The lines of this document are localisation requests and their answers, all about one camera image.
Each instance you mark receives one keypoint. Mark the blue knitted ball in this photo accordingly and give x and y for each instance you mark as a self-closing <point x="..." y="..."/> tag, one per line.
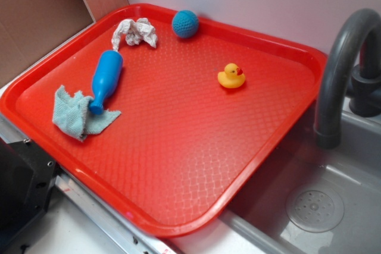
<point x="185" y="24"/>

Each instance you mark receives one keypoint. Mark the yellow rubber duck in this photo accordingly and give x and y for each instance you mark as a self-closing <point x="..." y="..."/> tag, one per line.
<point x="231" y="77"/>

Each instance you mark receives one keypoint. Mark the red plastic tray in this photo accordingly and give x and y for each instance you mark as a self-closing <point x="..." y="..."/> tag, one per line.
<point x="183" y="145"/>

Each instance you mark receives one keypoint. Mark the grey toy faucet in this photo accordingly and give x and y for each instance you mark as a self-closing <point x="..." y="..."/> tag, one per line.
<point x="352" y="70"/>

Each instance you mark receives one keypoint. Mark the blue plastic bottle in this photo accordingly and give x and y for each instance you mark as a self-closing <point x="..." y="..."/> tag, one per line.
<point x="105" y="79"/>

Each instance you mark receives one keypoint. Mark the silver metal rail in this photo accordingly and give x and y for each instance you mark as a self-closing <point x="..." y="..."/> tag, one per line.
<point x="76" y="221"/>

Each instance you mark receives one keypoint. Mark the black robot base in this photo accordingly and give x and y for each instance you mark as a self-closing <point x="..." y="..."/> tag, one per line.
<point x="27" y="176"/>

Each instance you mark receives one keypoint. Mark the light green cloth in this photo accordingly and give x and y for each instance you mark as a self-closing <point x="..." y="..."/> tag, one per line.
<point x="72" y="115"/>

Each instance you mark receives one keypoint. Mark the grey plastic sink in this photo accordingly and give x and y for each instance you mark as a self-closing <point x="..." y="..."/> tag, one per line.
<point x="304" y="199"/>

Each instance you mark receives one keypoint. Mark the white crumpled cloth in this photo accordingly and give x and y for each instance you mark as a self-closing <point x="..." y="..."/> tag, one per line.
<point x="134" y="32"/>

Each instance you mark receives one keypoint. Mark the brown cardboard panel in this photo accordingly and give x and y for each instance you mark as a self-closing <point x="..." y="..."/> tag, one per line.
<point x="31" y="29"/>

